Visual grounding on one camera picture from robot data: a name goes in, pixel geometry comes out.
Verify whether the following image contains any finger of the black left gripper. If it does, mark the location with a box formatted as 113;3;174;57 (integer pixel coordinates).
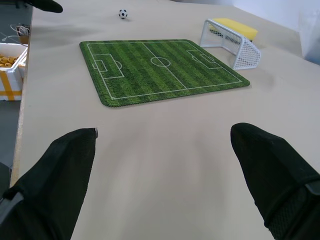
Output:
31;0;64;14

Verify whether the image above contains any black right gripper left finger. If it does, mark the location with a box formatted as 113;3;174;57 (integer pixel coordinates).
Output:
0;127;99;240

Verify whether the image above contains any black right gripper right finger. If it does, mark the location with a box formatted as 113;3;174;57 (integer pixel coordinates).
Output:
230;122;320;240

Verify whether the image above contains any green soccer field mat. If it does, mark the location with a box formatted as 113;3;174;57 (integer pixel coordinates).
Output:
79;38;251;109

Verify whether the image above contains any white foam box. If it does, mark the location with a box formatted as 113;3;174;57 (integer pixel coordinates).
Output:
0;42;28;101

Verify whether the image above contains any white miniature goal with net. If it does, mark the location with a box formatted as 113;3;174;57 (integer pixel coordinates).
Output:
199;19;262;71

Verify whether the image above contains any yellow sponge block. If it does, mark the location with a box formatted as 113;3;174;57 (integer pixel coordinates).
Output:
209;17;259;42

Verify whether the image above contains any small cardboard box with cables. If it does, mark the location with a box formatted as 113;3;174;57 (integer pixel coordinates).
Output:
15;23;31;45

